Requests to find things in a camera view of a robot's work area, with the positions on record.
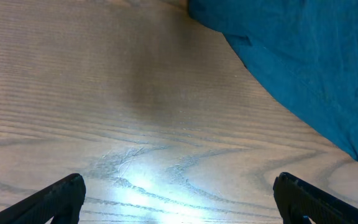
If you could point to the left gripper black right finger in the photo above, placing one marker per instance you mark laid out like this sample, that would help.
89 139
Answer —
302 203

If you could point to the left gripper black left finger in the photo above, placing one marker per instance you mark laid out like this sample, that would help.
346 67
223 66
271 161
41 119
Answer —
59 203

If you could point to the navy blue shorts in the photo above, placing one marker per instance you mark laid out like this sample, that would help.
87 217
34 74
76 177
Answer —
303 52

